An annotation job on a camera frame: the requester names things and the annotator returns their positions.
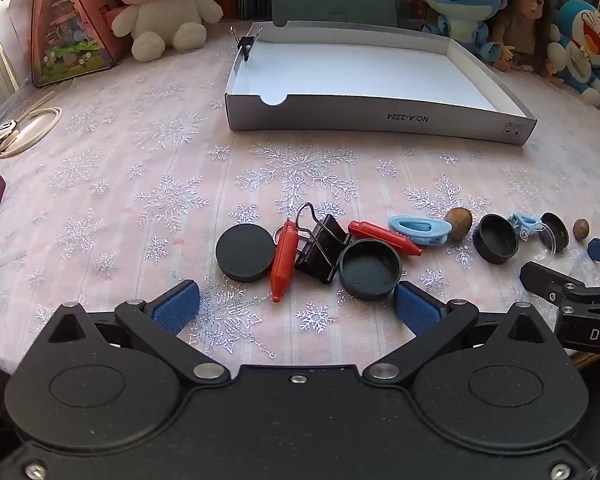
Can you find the pink bunny plush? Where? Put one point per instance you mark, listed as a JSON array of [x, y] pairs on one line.
[[165, 10]]

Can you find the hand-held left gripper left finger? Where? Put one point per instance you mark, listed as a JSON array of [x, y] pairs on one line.
[[177, 306]]

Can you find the large brown nut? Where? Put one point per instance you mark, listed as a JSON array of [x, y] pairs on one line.
[[459, 222]]

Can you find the light blue hair clip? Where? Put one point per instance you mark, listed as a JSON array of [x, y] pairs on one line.
[[420, 230]]

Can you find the large black binder clip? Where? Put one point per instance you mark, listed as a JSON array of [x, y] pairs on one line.
[[322, 255]]

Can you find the pink triangular house box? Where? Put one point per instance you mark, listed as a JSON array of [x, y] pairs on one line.
[[65, 35]]

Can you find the white cardboard box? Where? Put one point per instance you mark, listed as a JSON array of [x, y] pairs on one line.
[[355, 70]]

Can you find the small silver black device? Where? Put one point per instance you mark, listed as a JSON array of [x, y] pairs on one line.
[[0, 136]]

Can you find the black round lid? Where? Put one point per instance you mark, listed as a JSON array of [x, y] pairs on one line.
[[556, 232], [495, 237], [245, 252], [370, 272]]

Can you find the pink snowflake tablecloth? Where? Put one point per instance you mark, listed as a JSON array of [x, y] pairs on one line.
[[130, 185]]

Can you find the small black binder clip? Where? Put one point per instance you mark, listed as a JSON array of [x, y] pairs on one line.
[[245, 45]]

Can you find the small light blue clip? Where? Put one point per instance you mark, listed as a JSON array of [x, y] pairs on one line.
[[526, 222]]

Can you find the small brown nut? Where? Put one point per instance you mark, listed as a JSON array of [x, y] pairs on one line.
[[581, 229]]

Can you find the brown-haired doll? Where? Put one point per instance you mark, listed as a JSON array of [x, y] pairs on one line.
[[527, 10]]

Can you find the blue robot cat plush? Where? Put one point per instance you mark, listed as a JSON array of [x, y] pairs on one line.
[[587, 35]]

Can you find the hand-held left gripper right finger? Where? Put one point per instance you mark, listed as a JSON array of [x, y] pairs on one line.
[[416, 309]]

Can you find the red plastic clip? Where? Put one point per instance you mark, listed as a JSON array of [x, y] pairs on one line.
[[382, 237], [285, 265]]

